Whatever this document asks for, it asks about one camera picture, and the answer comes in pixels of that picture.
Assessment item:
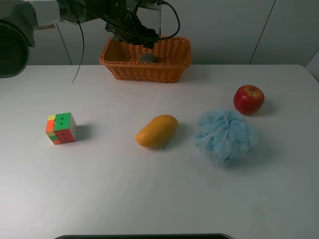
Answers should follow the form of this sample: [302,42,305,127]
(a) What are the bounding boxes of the orange wicker basket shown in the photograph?
[99,37,191,83]

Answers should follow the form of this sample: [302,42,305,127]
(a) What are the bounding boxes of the red apple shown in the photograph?
[233,85,265,115]

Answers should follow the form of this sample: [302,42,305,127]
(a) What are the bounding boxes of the multicoloured puzzle cube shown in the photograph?
[45,113,77,145]

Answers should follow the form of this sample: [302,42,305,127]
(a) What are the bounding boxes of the grey round item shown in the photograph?
[139,53,156,63]

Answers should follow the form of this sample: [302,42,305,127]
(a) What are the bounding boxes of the yellow mango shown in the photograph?
[136,115,178,148]

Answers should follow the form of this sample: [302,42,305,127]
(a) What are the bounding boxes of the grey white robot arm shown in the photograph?
[0,0,159,78]

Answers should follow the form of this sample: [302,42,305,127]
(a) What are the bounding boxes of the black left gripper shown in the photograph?
[105,7,159,49]

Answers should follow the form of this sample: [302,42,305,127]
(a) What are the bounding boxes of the blue mesh bath loofah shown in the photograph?
[195,110,257,163]

